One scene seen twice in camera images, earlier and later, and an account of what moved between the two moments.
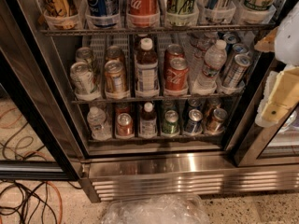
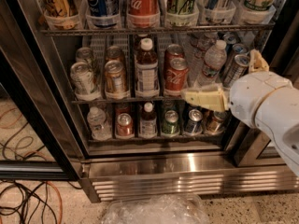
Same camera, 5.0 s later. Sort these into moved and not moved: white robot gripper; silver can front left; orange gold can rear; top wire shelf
Moved: white robot gripper
Not moved: top wire shelf; orange gold can rear; silver can front left
